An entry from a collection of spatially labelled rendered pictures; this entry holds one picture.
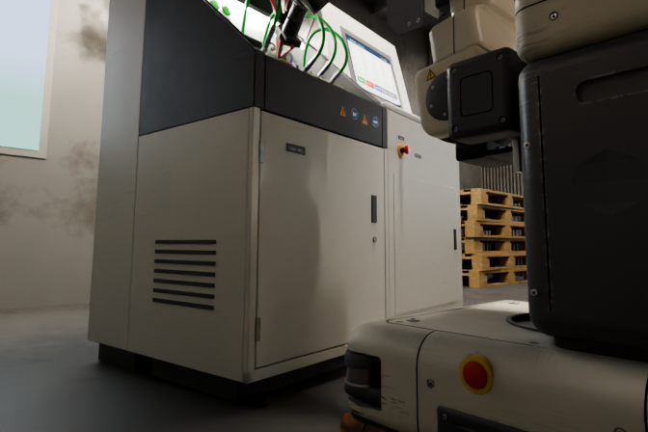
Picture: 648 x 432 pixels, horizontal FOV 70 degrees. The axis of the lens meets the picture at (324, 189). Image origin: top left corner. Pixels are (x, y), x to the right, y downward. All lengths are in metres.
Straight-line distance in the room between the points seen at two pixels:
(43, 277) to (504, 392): 3.34
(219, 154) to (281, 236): 0.29
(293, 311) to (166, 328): 0.40
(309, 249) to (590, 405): 0.93
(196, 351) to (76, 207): 2.49
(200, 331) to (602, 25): 1.17
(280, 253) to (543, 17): 0.88
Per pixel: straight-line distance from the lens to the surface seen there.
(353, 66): 2.24
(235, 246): 1.28
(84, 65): 4.00
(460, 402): 0.75
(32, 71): 3.87
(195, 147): 1.46
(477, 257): 5.10
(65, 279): 3.76
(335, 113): 1.57
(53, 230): 3.73
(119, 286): 1.78
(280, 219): 1.31
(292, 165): 1.37
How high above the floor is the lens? 0.42
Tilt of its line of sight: 7 degrees up
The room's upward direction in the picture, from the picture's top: straight up
